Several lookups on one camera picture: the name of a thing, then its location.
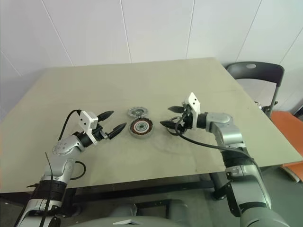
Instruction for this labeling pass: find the round metal part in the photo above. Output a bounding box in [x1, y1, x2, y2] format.
[129, 117, 154, 140]

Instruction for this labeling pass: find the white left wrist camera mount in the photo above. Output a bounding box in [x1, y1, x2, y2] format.
[79, 110, 99, 146]

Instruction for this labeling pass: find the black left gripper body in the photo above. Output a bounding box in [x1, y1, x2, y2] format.
[92, 124, 112, 142]

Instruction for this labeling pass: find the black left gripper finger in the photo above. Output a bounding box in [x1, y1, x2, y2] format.
[97, 110, 115, 123]
[107, 122, 127, 140]

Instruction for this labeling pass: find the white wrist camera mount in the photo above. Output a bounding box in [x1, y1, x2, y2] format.
[181, 92, 202, 130]
[79, 110, 99, 146]

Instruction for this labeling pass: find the black plastic chair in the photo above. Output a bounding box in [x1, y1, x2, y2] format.
[226, 61, 285, 118]

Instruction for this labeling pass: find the black table frame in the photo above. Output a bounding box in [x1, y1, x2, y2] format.
[0, 172, 229, 213]

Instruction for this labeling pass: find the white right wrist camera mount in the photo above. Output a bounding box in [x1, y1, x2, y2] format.
[181, 92, 202, 130]

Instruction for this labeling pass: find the round metal part farther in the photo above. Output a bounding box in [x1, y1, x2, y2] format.
[127, 106, 148, 118]

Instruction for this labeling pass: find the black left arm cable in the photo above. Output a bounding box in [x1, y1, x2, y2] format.
[57, 108, 86, 180]

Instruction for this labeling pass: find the grey rounded robot torso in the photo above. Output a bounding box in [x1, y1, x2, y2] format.
[78, 198, 240, 227]

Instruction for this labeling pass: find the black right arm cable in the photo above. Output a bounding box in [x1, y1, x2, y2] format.
[168, 115, 258, 171]

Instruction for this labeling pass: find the orange chair seat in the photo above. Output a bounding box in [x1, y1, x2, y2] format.
[269, 110, 303, 183]

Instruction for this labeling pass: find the black floor equipment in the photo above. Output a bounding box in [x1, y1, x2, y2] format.
[290, 98, 303, 116]

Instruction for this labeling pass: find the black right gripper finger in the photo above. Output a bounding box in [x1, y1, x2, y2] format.
[160, 120, 177, 129]
[167, 105, 184, 114]

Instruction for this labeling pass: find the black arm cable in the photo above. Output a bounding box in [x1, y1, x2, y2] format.
[57, 108, 86, 180]
[168, 115, 258, 171]

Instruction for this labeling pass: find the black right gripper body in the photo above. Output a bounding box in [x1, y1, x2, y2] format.
[174, 105, 194, 135]

